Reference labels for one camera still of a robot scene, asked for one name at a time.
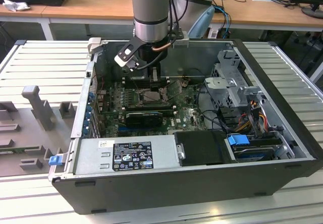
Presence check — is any silver green CPU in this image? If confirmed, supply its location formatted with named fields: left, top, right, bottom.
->
left=144, top=90, right=163, bottom=103

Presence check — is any wooden desk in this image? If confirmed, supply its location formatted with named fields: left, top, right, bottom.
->
left=0, top=0, right=74, bottom=42
left=41, top=0, right=323, bottom=40

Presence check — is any black open PC case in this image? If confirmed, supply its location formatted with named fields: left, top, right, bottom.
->
left=47, top=37, right=323, bottom=216

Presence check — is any green motherboard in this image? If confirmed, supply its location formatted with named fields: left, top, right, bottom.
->
left=99, top=79, right=215, bottom=138

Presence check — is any metal drive cage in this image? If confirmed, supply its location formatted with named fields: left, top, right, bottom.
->
left=203, top=49, right=268, bottom=114

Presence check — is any black graphics card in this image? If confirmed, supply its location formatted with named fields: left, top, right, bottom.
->
left=125, top=111, right=164, bottom=129

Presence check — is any pale blue teach pendant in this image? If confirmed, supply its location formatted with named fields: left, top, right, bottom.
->
left=188, top=6, right=216, bottom=39

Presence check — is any grey parts rack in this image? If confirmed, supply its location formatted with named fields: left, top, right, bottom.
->
left=0, top=84, right=78, bottom=178

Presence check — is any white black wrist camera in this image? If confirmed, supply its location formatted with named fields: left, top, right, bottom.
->
left=114, top=37, right=141, bottom=73

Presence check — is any CPU socket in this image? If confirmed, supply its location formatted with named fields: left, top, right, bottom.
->
left=137, top=87, right=169, bottom=106

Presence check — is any yellow red power wire bundle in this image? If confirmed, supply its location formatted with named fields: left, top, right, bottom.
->
left=236, top=99, right=270, bottom=134

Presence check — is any hard disk blue carrier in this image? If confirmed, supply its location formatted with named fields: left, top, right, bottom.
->
left=226, top=134, right=282, bottom=163

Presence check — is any blue cable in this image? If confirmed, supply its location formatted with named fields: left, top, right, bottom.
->
left=213, top=5, right=232, bottom=39

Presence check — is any crumpled white paper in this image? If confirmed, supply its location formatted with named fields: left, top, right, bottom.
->
left=2, top=0, right=31, bottom=13

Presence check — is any silver power supply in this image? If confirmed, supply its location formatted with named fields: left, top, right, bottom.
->
left=73, top=134, right=183, bottom=177

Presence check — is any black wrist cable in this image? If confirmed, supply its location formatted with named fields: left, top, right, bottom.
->
left=136, top=0, right=192, bottom=71

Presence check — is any metal socket cover frame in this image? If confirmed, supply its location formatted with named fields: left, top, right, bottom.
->
left=161, top=79, right=187, bottom=101

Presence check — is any green RAM stick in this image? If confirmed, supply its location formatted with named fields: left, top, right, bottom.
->
left=0, top=147, right=26, bottom=157

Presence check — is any black plastic shroud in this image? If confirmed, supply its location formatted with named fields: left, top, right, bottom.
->
left=173, top=130, right=238, bottom=166

